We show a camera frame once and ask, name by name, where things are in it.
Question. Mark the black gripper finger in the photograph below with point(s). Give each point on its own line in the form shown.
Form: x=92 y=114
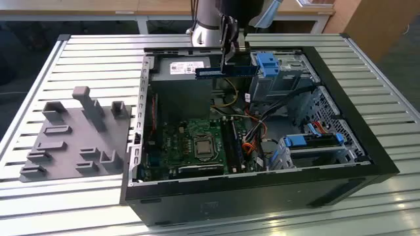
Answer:
x=235 y=32
x=225 y=37

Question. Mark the blue RAM stick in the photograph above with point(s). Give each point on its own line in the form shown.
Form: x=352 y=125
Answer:
x=209 y=73

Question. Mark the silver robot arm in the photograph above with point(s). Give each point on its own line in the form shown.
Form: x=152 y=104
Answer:
x=208 y=14

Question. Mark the blue disk carrier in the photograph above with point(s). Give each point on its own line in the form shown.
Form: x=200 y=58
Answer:
x=265 y=64
x=296 y=142

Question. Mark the metal disk bay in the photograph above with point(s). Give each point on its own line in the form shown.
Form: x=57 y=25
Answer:
x=279 y=157
x=263 y=88

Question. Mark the grey power supply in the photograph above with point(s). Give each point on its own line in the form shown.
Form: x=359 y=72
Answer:
x=180 y=93

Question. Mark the green motherboard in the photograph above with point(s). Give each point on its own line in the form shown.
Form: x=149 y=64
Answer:
x=183 y=127

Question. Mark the CPU socket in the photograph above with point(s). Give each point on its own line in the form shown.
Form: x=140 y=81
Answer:
x=204 y=138

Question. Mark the wooden cabinet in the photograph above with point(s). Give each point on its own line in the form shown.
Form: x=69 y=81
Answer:
x=377 y=24

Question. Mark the silver CPU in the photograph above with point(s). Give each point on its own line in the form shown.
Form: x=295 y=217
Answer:
x=204 y=147

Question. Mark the wooden desk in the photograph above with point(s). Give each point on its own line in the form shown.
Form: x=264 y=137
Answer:
x=81 y=6

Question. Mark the grey parts rack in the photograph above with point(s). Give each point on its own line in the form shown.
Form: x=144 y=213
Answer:
x=65 y=152

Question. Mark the black PC case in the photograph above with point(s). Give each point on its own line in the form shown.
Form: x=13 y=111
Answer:
x=229 y=204

